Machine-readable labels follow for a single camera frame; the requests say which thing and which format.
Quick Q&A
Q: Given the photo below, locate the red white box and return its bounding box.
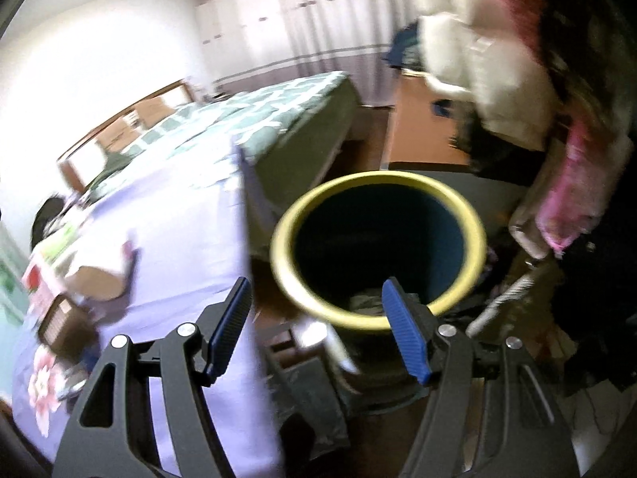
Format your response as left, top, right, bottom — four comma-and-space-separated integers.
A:
22, 259, 66, 320

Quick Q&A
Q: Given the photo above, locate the brown cardboard piece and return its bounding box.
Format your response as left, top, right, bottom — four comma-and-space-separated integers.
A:
64, 264, 131, 304

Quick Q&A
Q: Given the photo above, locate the cream down jacket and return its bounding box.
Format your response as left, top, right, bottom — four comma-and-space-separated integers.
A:
418, 10, 563, 150

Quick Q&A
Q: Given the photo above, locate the silver metal tube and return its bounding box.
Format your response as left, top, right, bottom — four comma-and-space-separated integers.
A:
468, 270, 537, 337

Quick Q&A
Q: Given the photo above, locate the yellow rimmed blue trash bin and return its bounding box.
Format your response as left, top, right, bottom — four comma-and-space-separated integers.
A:
270, 170, 487, 414

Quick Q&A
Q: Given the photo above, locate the wooden bed headboard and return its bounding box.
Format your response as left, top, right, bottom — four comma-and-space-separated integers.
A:
57, 78, 195, 195

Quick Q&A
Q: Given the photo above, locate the bed with green duvet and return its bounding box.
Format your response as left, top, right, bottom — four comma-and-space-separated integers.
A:
90, 71, 369, 260

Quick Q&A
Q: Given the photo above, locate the dark blue clothes pile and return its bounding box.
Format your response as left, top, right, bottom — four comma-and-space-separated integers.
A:
385, 25, 429, 73

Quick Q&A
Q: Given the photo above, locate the brown pillow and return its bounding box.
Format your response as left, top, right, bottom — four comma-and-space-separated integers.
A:
133, 98, 171, 121
97, 122, 131, 156

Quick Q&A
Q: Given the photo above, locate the wooden desk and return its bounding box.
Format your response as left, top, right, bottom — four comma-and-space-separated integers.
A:
385, 72, 479, 170

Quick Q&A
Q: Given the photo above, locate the green white box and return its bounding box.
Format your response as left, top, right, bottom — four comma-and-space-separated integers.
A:
40, 224, 80, 266

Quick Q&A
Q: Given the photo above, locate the brown patterned packet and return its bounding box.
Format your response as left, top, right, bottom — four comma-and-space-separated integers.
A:
37, 294, 98, 359

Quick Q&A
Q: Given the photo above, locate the pink floral garment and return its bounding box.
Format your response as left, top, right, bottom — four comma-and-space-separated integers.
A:
537, 119, 629, 255

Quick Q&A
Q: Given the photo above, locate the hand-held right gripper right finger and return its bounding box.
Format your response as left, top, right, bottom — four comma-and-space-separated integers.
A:
382, 276, 583, 478

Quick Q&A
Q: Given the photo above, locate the pink striped curtain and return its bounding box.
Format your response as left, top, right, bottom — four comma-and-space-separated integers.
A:
194, 0, 434, 85

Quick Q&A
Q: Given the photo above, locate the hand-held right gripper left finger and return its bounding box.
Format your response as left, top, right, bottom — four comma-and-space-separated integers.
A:
52, 276, 252, 478

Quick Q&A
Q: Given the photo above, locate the purple floral tablecloth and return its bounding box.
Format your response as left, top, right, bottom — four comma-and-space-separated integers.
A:
10, 144, 284, 478

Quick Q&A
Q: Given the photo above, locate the black clothes pile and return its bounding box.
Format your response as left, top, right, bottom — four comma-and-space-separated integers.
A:
30, 198, 68, 250

